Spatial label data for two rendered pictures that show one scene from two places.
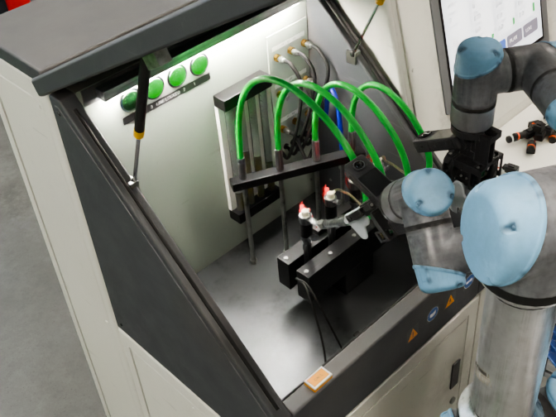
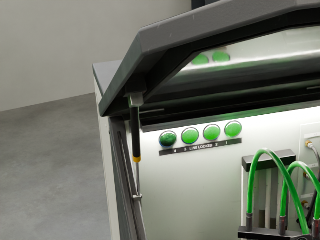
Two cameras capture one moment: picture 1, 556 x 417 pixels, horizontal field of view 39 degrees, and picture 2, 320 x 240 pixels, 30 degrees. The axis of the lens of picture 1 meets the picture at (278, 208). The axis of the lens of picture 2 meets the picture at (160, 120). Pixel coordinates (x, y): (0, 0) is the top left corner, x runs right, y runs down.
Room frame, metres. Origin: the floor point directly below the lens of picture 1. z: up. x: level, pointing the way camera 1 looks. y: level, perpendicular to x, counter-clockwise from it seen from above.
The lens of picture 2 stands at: (0.15, -0.40, 2.11)
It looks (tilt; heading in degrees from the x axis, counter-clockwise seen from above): 26 degrees down; 30
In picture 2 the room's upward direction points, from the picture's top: 3 degrees counter-clockwise
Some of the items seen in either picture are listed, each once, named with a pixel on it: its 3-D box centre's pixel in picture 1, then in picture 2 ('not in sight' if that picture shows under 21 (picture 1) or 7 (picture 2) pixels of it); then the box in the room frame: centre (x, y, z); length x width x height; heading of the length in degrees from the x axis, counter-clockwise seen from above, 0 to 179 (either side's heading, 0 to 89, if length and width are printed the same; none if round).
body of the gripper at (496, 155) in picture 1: (472, 152); not in sight; (1.13, -0.36, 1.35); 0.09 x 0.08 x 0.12; 41
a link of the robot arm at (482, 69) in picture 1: (478, 73); not in sight; (1.14, -0.36, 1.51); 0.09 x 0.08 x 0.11; 96
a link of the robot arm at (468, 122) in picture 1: (473, 112); not in sight; (1.14, -0.35, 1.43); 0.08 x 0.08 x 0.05
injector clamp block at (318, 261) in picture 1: (343, 251); not in sight; (1.38, -0.15, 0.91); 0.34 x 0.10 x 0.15; 131
